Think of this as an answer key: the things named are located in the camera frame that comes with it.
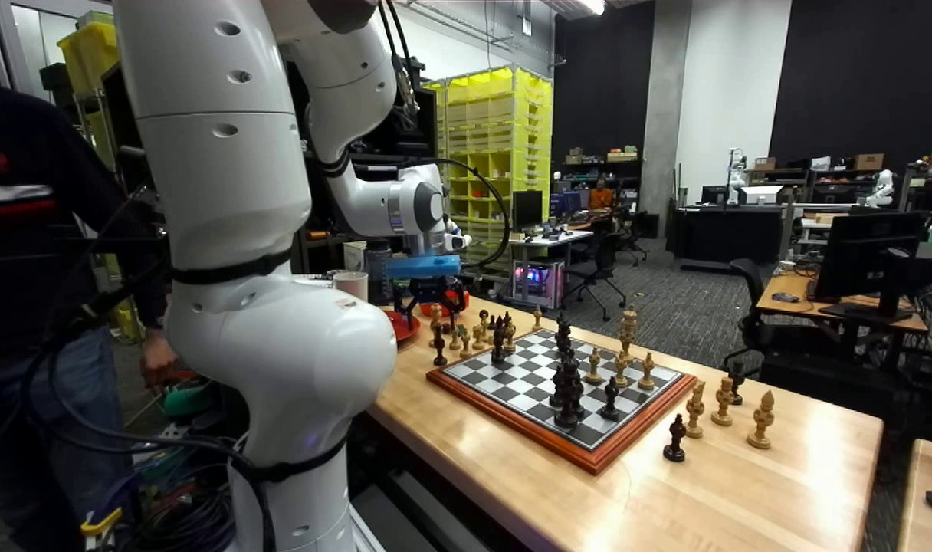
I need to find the wooden side table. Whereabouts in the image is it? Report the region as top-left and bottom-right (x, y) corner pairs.
(896, 437), (932, 552)

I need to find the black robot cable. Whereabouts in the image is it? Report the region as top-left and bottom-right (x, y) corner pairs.
(34, 192), (275, 552)

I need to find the black office chair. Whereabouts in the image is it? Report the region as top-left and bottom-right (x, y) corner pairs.
(721, 255), (809, 383)

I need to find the red bowl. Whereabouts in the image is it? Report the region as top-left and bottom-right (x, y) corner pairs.
(415, 285), (472, 323)

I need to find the red plate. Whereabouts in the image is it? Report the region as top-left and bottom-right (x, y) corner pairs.
(388, 306), (427, 351)

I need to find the purple lit computer case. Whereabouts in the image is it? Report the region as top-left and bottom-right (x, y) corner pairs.
(510, 261), (566, 314)

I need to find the chess board with red frame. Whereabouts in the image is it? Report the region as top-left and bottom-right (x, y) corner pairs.
(427, 327), (702, 476)

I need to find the green object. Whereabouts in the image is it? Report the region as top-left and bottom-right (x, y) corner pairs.
(160, 377), (247, 434)

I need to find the yellow bin rack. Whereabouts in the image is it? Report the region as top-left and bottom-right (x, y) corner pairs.
(432, 66), (558, 261)

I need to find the white cup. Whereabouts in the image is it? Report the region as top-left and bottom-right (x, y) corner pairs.
(332, 268), (375, 306)

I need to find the yellow tool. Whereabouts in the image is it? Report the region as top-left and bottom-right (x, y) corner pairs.
(76, 505), (129, 546)

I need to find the tall tan chess piece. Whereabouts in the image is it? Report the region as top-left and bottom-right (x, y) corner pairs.
(613, 305), (641, 361)

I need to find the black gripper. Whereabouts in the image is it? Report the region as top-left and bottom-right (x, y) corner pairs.
(388, 274), (472, 323)

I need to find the black computer monitor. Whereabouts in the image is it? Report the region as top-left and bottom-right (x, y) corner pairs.
(809, 207), (929, 306)

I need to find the black chess piece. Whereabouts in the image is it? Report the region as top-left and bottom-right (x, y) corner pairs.
(723, 358), (747, 407)
(546, 354), (575, 410)
(429, 323), (451, 371)
(488, 316), (513, 371)
(553, 318), (576, 361)
(659, 410), (691, 466)
(598, 373), (625, 424)
(558, 369), (589, 434)

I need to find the wooden office desk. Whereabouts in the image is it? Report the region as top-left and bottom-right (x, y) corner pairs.
(753, 265), (932, 338)

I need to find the person in dark jacket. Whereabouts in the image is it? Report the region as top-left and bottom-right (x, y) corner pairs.
(0, 71), (184, 552)

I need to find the black swivel chair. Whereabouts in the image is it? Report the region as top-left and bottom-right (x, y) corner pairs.
(564, 216), (635, 324)

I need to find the black counter cabinet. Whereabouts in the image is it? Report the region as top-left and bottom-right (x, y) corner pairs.
(665, 198), (788, 268)

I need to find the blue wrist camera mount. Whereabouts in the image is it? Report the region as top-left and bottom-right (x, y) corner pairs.
(371, 253), (466, 283)

